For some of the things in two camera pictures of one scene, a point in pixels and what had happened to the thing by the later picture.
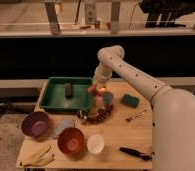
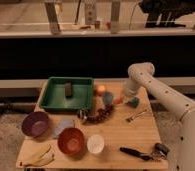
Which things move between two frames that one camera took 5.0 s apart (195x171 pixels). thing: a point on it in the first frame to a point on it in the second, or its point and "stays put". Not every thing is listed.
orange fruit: [101, 89] stays put
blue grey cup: [107, 98] stays put
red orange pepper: [92, 88] to [119, 100]
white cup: [95, 144] stays put
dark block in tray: [68, 89] stays put
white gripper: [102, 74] to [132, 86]
